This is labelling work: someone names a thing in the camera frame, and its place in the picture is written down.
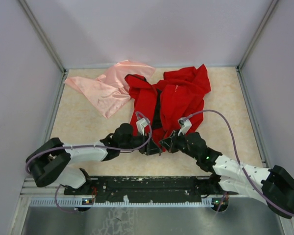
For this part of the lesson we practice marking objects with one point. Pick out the aluminium frame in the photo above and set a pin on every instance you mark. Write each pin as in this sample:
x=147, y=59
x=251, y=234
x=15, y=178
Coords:
x=89, y=35

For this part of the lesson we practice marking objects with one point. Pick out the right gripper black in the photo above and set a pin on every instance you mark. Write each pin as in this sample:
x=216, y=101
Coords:
x=170, y=143

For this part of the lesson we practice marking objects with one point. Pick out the red zip jacket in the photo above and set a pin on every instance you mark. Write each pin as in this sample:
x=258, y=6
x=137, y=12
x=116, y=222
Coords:
x=179, y=94

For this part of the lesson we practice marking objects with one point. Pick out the pink satin cloth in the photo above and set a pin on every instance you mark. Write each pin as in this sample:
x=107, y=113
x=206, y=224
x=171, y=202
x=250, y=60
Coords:
x=109, y=91

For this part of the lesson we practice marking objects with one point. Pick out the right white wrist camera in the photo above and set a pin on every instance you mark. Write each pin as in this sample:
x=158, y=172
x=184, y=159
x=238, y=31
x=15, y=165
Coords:
x=185, y=126

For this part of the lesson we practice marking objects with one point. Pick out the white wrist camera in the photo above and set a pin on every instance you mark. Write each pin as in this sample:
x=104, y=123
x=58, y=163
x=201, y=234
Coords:
x=143, y=126
x=185, y=126

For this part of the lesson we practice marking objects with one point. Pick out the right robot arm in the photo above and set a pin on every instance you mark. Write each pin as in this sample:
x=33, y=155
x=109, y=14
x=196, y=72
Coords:
x=271, y=186

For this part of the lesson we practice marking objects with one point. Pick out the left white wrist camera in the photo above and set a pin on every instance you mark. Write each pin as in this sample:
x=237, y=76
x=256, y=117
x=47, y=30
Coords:
x=143, y=126

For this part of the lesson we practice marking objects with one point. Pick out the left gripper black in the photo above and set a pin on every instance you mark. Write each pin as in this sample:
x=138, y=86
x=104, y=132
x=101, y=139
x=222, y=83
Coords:
x=154, y=150

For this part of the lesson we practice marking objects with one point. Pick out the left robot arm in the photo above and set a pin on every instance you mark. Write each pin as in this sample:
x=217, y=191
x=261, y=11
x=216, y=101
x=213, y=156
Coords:
x=51, y=162

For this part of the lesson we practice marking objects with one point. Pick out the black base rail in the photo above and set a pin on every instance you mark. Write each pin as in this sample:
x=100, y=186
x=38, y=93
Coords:
x=163, y=189

